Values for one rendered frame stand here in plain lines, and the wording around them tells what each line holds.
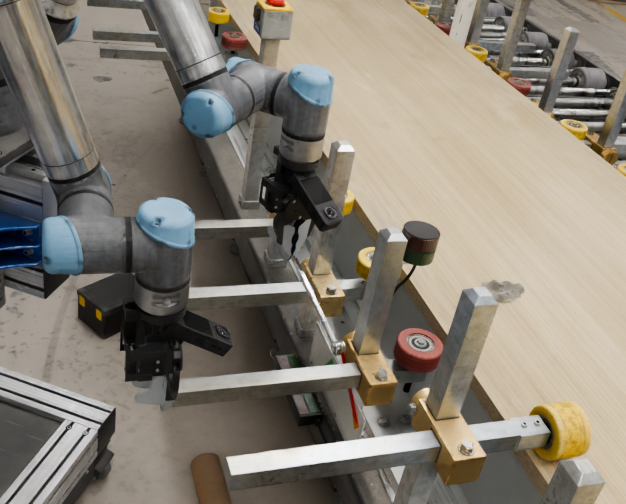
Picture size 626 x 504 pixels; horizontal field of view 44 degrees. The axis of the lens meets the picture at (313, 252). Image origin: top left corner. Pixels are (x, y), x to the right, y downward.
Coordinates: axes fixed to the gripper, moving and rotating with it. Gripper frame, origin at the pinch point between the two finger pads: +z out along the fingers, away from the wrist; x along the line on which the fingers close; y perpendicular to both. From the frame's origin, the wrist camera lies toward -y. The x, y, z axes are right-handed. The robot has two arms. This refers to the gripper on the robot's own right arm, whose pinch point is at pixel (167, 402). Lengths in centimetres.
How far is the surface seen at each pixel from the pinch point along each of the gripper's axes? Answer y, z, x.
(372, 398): -32.6, -1.2, 5.0
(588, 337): -75, -7, 2
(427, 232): -39.4, -28.1, -3.2
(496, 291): -64, -8, -13
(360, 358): -32.2, -4.4, -1.3
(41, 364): 18, 83, -104
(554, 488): -32, -27, 45
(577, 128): -132, -8, -85
